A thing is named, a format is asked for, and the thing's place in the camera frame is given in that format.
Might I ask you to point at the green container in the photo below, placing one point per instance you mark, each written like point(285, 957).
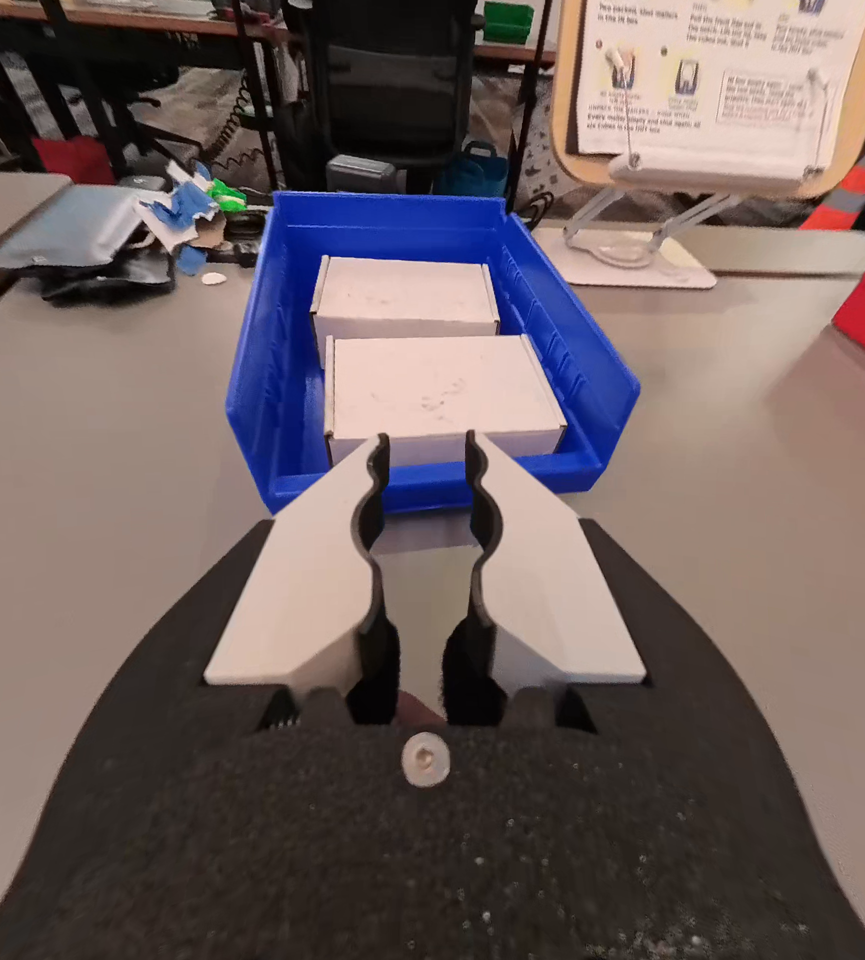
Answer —
point(509, 22)

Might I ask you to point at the printed instruction sheet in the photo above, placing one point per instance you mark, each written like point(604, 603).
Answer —
point(702, 75)

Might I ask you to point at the crumpled green tape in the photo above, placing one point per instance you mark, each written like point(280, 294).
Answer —
point(226, 196)

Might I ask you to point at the grey storage box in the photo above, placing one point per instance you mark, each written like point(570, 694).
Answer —
point(361, 176)

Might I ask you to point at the wooden document stand white base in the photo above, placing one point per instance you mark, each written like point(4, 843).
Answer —
point(702, 176)

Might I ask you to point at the black pouch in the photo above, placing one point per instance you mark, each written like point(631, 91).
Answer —
point(110, 281)

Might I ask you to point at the red bag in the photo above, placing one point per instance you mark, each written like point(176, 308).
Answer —
point(72, 161)

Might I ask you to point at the white cardboard box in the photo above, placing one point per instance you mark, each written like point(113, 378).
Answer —
point(402, 292)
point(432, 382)

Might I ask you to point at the blue plastic bin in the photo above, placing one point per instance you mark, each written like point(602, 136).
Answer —
point(282, 375)

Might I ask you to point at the small black device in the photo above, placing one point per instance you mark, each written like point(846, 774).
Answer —
point(245, 240)

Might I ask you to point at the crumpled blue tape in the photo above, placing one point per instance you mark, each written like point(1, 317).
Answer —
point(177, 210)

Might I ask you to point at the wooden workbench with black legs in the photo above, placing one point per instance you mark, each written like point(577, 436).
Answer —
point(507, 52)

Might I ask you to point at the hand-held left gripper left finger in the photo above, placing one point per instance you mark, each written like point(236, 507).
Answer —
point(297, 600)

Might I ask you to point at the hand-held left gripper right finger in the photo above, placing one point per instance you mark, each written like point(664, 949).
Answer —
point(552, 600)

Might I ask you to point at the blue bag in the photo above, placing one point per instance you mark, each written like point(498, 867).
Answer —
point(470, 172)

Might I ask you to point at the silver plastic pouch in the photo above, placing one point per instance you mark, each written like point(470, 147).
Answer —
point(65, 225)

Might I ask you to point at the small white disc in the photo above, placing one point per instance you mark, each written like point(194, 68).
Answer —
point(213, 279)

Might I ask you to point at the black office chair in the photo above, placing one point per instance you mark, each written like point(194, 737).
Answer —
point(387, 90)

